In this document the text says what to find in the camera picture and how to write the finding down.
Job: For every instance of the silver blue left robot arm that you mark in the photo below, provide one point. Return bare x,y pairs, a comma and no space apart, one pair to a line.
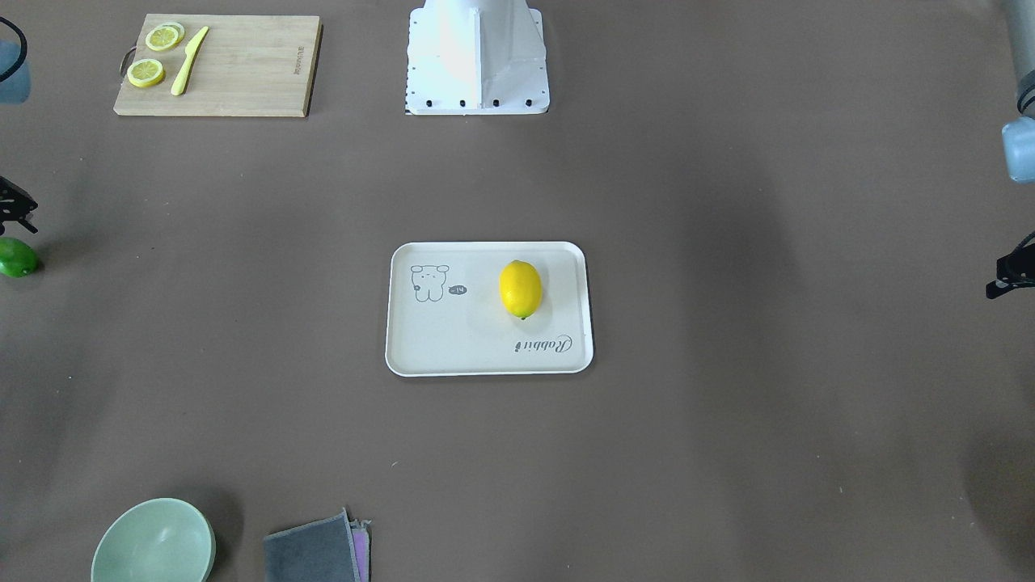
1018,135

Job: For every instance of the lemon slice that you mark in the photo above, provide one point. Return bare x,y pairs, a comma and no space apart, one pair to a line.
165,36
144,73

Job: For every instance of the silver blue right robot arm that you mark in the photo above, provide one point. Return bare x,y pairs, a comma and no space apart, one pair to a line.
15,70

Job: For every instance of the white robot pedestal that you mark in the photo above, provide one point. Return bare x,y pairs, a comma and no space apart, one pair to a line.
476,58

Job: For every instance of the green lime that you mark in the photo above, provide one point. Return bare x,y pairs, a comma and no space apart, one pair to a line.
17,258

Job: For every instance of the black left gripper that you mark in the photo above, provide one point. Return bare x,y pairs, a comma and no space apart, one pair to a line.
1017,272

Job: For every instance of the grey folded cloth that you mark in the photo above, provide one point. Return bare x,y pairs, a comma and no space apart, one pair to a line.
332,549

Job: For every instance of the green ceramic bowl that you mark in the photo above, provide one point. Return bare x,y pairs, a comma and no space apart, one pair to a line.
157,540

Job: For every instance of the yellow plastic knife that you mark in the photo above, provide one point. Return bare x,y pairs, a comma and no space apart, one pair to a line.
178,86

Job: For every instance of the yellow lemon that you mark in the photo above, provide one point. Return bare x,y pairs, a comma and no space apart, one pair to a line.
520,288

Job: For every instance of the wooden cutting board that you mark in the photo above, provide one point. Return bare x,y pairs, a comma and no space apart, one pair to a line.
246,66

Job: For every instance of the white rectangular tray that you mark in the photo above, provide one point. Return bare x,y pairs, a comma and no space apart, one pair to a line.
445,316

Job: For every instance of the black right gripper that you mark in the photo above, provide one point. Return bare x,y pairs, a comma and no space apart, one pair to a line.
14,203

